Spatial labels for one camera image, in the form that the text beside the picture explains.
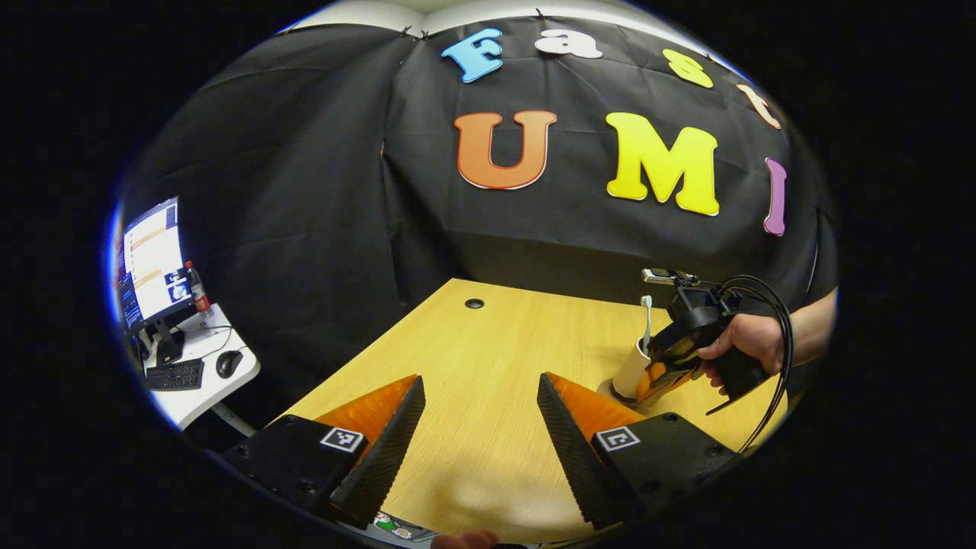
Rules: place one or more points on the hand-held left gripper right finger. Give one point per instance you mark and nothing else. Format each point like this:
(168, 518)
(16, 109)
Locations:
(572, 450)

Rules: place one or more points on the red label drink bottle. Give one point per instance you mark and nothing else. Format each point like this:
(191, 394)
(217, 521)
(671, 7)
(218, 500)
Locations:
(198, 293)

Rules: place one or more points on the black computer mouse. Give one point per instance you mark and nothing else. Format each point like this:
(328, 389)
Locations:
(229, 364)

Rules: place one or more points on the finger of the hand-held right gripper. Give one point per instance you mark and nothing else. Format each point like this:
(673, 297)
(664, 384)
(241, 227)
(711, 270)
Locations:
(659, 381)

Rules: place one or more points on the black keyboard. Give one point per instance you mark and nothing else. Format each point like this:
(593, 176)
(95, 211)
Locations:
(175, 375)

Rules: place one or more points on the computer monitor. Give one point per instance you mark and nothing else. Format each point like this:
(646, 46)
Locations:
(152, 259)

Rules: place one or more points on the black backdrop cloth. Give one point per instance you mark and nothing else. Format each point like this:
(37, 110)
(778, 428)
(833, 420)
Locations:
(305, 191)

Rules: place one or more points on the beige cup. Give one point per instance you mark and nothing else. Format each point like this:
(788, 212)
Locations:
(629, 374)

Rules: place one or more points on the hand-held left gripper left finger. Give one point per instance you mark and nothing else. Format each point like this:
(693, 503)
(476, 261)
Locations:
(389, 454)

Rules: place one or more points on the wooden desktop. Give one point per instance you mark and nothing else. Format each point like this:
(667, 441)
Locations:
(488, 358)

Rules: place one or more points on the pale toothbrush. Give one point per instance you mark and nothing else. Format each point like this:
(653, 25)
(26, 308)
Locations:
(646, 305)

